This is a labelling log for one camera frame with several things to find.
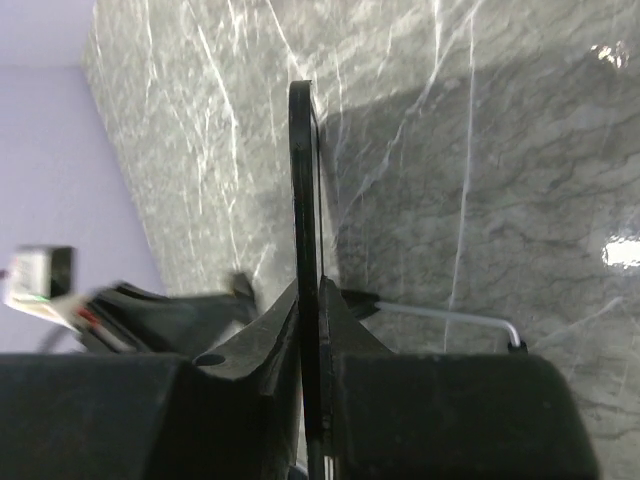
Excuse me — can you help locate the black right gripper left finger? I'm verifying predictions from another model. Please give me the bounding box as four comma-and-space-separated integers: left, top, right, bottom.
1, 286, 300, 479

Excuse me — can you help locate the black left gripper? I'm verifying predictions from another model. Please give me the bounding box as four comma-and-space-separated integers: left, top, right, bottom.
1, 244, 258, 354

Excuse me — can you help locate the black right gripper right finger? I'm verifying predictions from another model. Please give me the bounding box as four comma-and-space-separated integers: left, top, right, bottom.
319, 279, 600, 479

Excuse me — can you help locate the black framed whiteboard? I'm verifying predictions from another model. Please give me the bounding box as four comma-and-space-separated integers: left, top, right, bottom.
288, 80, 327, 479

